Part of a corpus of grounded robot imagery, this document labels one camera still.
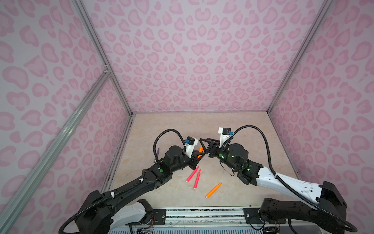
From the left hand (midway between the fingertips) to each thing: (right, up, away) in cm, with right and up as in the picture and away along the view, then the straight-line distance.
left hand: (204, 152), depth 73 cm
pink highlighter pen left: (-6, -16, +15) cm, 23 cm away
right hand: (-1, +7, -3) cm, 8 cm away
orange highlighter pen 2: (+6, -23, +9) cm, 26 cm away
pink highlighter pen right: (-3, -18, +13) cm, 23 cm away
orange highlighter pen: (-2, +1, -1) cm, 3 cm away
